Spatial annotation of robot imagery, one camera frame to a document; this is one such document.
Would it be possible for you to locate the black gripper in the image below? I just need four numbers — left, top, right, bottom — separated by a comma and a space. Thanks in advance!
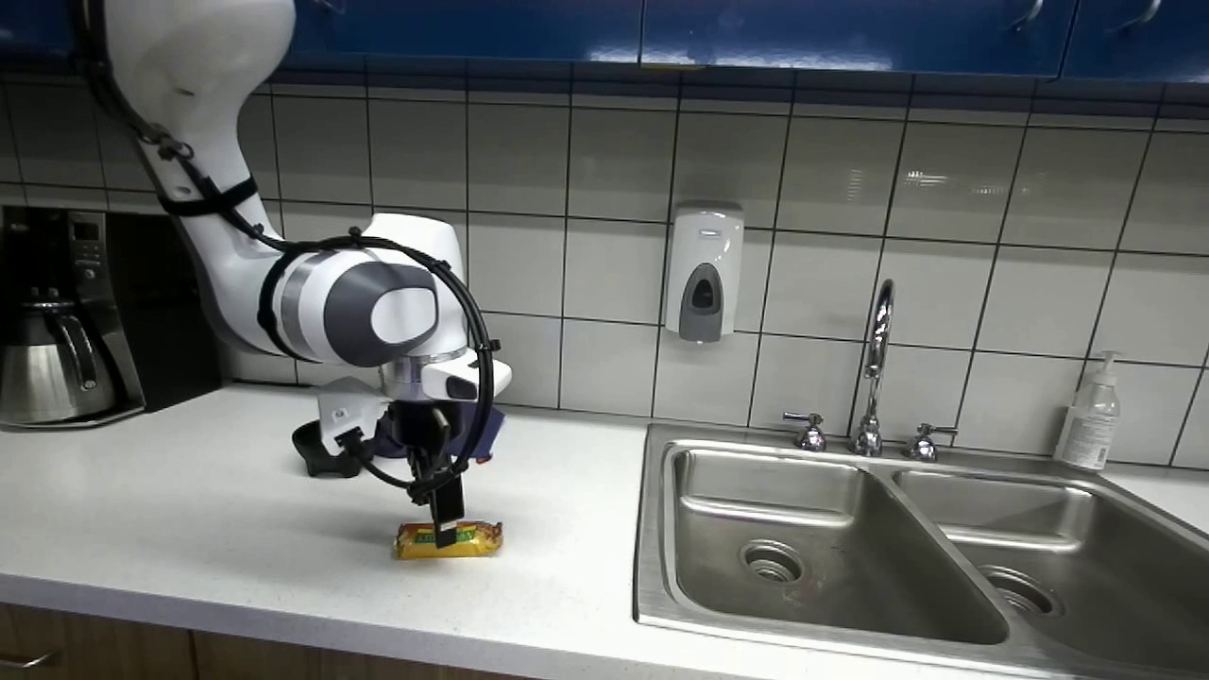
375, 396, 466, 551

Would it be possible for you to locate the yellow orange candy bar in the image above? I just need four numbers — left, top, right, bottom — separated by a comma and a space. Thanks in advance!
390, 513, 510, 568

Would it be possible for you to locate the wooden base cabinet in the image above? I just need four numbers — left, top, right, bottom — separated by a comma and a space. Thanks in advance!
0, 600, 520, 680

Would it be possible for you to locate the black silver coffee maker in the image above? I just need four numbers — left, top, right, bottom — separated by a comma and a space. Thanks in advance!
0, 204, 226, 435

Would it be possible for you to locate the stainless steel coffee carafe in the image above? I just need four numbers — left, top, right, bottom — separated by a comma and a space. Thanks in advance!
0, 299, 133, 429

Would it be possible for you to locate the stainless steel double sink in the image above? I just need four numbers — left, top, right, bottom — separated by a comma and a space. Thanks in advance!
629, 418, 1209, 680

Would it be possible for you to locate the chrome faucet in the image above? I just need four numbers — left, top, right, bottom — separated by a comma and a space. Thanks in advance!
845, 274, 904, 462

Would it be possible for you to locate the clear soap pump bottle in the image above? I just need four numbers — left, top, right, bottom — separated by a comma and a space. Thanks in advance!
1051, 351, 1124, 477

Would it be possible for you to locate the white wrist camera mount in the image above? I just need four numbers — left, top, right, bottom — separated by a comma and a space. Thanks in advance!
311, 381, 381, 462

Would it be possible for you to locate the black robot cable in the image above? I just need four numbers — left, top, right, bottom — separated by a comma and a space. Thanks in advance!
78, 0, 501, 497

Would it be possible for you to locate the white wall soap dispenser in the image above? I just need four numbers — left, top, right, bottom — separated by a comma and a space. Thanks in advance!
662, 204, 752, 345

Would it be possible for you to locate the chrome faucet handle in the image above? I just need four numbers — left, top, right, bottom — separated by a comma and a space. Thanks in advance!
908, 418, 958, 463
779, 408, 836, 458

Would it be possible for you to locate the metal drawer handle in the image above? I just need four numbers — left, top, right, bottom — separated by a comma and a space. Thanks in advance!
0, 647, 63, 677

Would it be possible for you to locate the blue wall cabinet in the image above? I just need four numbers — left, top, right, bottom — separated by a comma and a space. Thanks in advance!
0, 0, 1209, 89

